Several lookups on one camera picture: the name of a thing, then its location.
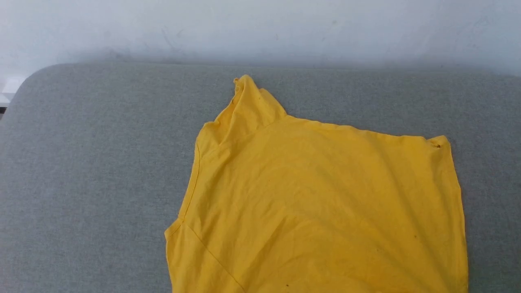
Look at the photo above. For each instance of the yellow printed t-shirt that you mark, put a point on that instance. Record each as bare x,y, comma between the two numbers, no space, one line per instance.
317,195

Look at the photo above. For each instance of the grey fabric sofa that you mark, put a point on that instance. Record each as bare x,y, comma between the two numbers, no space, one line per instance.
89,162

